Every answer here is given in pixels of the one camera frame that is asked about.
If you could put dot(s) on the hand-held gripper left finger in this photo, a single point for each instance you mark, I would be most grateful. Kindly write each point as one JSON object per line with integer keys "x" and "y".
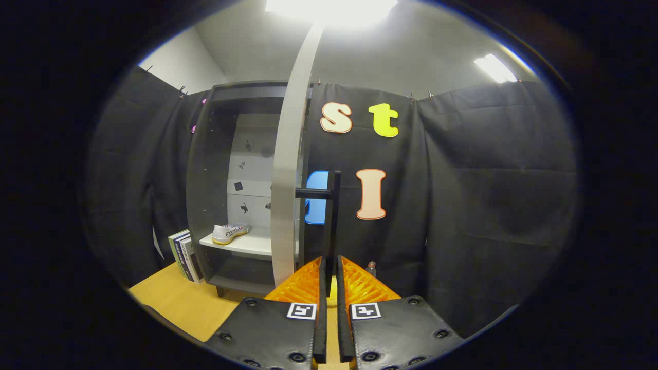
{"x": 322, "y": 318}

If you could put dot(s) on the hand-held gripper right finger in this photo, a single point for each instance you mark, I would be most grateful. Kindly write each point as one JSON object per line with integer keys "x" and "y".
{"x": 343, "y": 329}

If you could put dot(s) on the white canvas shoe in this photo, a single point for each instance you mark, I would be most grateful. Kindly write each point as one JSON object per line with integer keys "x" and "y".
{"x": 229, "y": 234}

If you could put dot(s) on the beige shoe cabinet door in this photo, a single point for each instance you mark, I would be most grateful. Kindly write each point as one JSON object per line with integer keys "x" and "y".
{"x": 285, "y": 180}

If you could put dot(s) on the dark grey shoe cabinet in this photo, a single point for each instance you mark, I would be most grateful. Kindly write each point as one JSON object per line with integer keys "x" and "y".
{"x": 205, "y": 180}

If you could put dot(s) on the white cabinet shelf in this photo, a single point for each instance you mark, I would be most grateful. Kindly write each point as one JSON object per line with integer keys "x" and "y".
{"x": 247, "y": 245}

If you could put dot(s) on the clear plastic bottle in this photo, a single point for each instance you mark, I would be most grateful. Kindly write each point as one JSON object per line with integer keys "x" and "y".
{"x": 370, "y": 269}

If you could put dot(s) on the white and grey book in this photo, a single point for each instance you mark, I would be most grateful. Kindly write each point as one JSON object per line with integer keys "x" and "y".
{"x": 193, "y": 262}

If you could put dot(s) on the blue book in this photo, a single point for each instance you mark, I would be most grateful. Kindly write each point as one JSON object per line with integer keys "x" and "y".
{"x": 184, "y": 257}

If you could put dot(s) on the green and white book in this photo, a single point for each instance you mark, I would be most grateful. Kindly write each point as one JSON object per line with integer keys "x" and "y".
{"x": 176, "y": 249}

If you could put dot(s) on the white paper sheet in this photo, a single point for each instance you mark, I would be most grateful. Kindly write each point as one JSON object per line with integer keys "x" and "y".
{"x": 157, "y": 242}

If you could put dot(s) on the black backdrop cloth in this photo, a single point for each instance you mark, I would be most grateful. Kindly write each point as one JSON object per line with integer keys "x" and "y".
{"x": 488, "y": 205}

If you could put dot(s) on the small ceiling light strip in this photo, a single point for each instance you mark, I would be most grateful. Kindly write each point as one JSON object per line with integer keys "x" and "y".
{"x": 494, "y": 68}

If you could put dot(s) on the large ceiling light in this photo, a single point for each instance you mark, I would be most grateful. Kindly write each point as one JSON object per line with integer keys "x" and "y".
{"x": 331, "y": 11}

